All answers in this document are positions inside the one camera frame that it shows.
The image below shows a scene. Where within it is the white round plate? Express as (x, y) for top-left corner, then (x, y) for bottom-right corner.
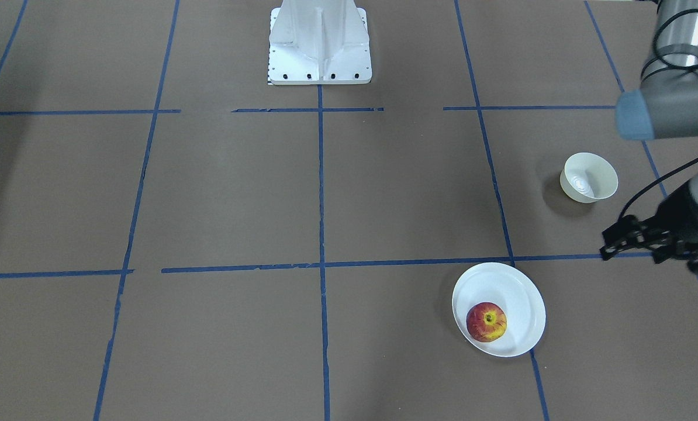
(451, 262), (547, 358)

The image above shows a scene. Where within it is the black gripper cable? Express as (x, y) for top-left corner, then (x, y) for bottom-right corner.
(618, 143), (698, 223)

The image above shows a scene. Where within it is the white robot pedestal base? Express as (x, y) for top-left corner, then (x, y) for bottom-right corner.
(267, 1), (373, 85)

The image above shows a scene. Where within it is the small white bowl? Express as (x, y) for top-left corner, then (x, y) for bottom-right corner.
(558, 152), (618, 203)

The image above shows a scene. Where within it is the red yellow apple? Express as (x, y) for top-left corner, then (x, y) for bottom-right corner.
(465, 302), (509, 343)

